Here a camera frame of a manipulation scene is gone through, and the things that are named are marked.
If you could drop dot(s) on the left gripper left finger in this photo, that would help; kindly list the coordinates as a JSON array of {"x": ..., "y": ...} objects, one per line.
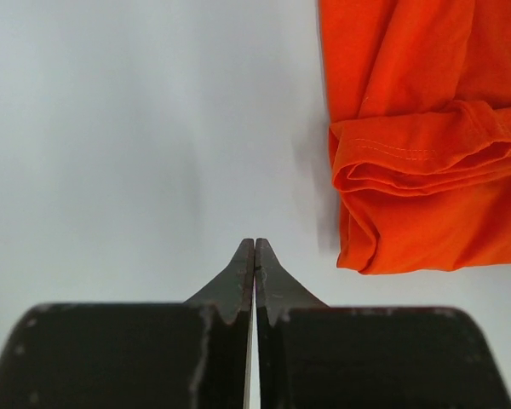
[{"x": 192, "y": 354}]

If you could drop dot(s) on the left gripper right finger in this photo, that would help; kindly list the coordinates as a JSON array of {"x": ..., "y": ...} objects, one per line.
[{"x": 312, "y": 355}]

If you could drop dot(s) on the orange t shirt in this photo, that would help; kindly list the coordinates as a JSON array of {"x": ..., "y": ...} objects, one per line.
[{"x": 419, "y": 94}]

